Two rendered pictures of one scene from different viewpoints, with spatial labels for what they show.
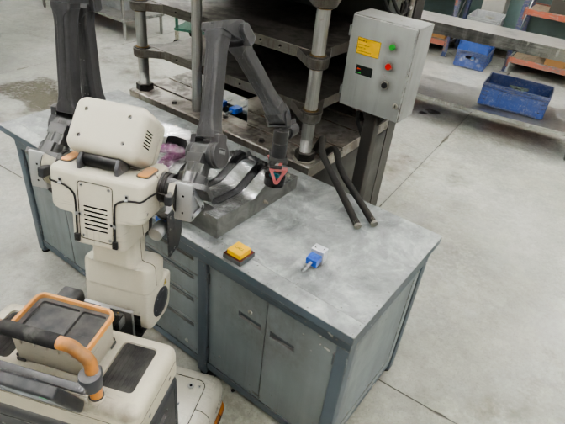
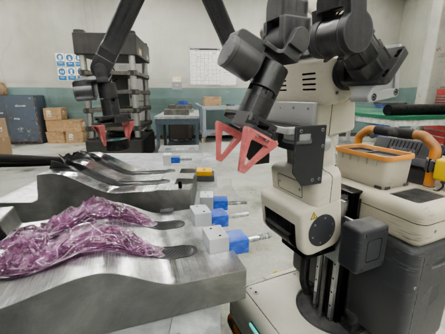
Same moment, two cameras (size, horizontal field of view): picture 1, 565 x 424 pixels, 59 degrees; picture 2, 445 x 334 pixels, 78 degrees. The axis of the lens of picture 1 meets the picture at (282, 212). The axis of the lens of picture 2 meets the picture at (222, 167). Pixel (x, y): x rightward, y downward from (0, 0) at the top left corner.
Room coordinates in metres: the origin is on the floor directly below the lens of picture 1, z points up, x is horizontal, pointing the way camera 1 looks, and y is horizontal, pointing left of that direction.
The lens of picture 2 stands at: (1.88, 1.02, 1.12)
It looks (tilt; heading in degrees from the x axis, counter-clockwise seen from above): 15 degrees down; 235
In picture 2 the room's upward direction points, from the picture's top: straight up
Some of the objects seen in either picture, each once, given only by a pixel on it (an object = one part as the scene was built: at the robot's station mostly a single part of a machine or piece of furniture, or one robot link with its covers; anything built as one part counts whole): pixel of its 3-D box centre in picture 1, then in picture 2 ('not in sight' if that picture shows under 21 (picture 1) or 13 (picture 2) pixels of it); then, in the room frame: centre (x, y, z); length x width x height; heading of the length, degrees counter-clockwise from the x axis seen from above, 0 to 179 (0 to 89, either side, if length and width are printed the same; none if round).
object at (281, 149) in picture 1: (278, 151); (110, 109); (1.65, 0.04, 1.07); 0.10 x 0.07 x 0.07; 8
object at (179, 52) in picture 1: (263, 76); not in sight; (2.77, 0.19, 0.96); 1.29 x 0.83 x 0.18; 57
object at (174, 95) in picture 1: (258, 107); not in sight; (2.77, 0.21, 0.76); 1.30 x 0.84 x 0.07; 57
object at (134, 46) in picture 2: not in sight; (122, 100); (0.41, -4.28, 1.03); 1.54 x 0.94 x 2.06; 60
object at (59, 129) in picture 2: not in sight; (66, 124); (1.16, -6.58, 0.42); 0.86 x 0.33 x 0.83; 150
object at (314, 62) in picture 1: (266, 32); not in sight; (2.77, 0.19, 1.20); 1.29 x 0.83 x 0.19; 57
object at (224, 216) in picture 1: (236, 184); (109, 182); (1.71, 0.20, 0.87); 0.50 x 0.26 x 0.14; 147
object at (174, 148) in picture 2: not in sight; (179, 152); (0.09, -2.64, 0.28); 0.61 x 0.41 x 0.15; 150
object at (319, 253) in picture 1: (312, 261); (177, 159); (1.33, -0.12, 0.83); 0.13 x 0.05 x 0.05; 151
